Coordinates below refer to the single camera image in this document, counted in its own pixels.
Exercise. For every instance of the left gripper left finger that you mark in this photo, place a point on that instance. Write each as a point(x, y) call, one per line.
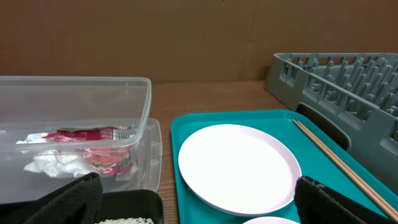
point(76, 202)

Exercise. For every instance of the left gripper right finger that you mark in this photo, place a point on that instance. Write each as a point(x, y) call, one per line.
point(319, 204)

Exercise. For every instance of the pink small bowl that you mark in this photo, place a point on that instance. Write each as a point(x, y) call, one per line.
point(270, 220)

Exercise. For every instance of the white tissue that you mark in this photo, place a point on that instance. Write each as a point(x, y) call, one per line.
point(58, 165)

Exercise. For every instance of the red snack wrapper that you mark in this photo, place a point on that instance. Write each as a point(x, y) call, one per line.
point(114, 162)

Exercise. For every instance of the pile of rice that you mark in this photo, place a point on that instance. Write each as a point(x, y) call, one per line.
point(128, 221)

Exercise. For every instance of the wooden chopstick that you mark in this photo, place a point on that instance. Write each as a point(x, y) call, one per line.
point(342, 169)
point(351, 169)

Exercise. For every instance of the pink round plate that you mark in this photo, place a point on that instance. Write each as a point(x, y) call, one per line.
point(239, 170)

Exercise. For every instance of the black tray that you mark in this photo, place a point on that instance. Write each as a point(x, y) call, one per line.
point(140, 203)

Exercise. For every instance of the clear plastic bin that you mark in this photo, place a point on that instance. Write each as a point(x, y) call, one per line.
point(32, 107)

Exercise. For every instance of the grey dish rack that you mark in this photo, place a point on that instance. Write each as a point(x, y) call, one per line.
point(357, 92)

